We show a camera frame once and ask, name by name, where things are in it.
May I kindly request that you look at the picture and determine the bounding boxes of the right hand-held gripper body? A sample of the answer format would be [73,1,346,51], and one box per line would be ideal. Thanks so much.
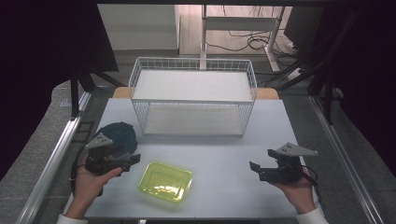
[258,142,319,185]

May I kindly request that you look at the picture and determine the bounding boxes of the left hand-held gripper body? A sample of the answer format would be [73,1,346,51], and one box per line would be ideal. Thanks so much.
[84,133,133,175]

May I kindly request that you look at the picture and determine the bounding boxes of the yellow-green plastic container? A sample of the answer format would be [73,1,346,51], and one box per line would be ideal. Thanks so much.
[137,161,194,203]

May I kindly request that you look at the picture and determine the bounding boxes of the person's right hand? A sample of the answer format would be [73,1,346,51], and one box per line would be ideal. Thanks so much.
[270,167,317,216]

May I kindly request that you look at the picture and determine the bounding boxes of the person's left hand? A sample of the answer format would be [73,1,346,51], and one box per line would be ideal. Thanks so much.
[64,155,124,220]

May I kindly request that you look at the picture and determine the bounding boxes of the dark blue round plastic lid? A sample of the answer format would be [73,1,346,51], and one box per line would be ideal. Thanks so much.
[92,121,139,160]

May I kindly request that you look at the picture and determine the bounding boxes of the wooden board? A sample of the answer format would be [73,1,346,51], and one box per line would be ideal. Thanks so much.
[111,86,280,101]

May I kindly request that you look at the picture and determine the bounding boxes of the black tripod stand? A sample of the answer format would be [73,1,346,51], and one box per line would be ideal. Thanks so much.
[278,8,363,126]
[68,60,126,121]

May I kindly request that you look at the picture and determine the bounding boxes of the white power strip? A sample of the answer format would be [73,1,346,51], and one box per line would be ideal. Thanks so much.
[286,67,304,81]

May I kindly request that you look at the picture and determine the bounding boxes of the black curtain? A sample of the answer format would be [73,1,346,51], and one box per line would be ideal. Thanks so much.
[320,0,396,178]
[0,0,120,181]

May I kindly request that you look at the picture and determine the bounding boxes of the white cabinet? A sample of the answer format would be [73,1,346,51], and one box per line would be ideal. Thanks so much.
[97,4,181,51]

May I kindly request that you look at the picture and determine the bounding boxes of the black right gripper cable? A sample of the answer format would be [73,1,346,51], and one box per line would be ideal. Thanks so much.
[298,167,319,189]

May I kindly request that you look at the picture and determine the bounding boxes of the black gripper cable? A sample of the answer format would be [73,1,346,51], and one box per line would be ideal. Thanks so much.
[298,167,319,189]
[69,146,90,198]

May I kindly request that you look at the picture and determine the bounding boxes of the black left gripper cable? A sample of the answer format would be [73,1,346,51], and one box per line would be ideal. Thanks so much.
[69,146,90,198]

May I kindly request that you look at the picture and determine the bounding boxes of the aluminium rail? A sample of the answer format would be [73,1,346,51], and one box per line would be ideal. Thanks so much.
[15,91,93,224]
[308,95,385,224]

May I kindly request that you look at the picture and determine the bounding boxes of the white wire rack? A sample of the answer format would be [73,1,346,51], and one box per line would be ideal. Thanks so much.
[128,56,258,138]

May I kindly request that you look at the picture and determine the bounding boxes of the black floor cables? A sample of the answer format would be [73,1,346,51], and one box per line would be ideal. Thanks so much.
[205,5,298,58]

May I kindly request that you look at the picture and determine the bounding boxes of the white metal desk frame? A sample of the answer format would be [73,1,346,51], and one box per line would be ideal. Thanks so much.
[200,4,286,74]

